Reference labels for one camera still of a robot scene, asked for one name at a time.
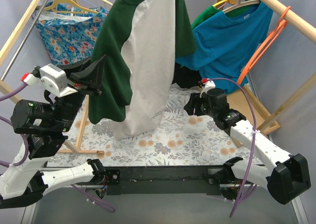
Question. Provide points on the blue floral garment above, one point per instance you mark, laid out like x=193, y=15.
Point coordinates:
x=69, y=35

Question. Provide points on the left wooden clothes rack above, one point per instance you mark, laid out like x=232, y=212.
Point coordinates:
x=33, y=53

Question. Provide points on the right wooden rack base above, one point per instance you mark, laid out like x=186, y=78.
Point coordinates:
x=237, y=101

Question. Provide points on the orange plastic hanger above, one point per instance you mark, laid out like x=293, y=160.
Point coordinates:
x=271, y=37

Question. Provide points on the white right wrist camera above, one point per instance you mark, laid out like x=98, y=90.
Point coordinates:
x=206, y=84

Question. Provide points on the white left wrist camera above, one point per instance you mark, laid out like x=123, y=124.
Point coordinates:
x=51, y=78

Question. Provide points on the beige wooden hanger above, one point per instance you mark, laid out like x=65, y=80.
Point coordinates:
x=240, y=4

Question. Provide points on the yellow plastic hanger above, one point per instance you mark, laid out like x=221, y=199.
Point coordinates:
x=72, y=3

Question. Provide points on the yellow right hanger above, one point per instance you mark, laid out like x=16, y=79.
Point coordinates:
x=222, y=3

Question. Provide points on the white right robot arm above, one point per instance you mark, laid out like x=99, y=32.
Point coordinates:
x=284, y=175

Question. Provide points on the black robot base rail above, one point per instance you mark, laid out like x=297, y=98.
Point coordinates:
x=205, y=179

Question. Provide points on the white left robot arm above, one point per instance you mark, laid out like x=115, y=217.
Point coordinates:
x=43, y=127

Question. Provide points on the green and grey raglan shirt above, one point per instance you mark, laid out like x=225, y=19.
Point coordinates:
x=140, y=40

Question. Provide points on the floral patterned table mat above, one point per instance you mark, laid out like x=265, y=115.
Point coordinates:
x=179, y=140

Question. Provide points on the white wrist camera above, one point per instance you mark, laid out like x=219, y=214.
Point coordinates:
x=206, y=84
x=51, y=78

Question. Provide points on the bright green t-shirt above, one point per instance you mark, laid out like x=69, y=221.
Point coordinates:
x=210, y=11

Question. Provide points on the black t-shirt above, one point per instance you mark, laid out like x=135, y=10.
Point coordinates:
x=184, y=77

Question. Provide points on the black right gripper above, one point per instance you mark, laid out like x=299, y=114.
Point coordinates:
x=191, y=105

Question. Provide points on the blue t-shirt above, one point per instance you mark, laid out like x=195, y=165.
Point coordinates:
x=226, y=42

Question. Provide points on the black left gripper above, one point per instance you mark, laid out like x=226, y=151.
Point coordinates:
x=87, y=86

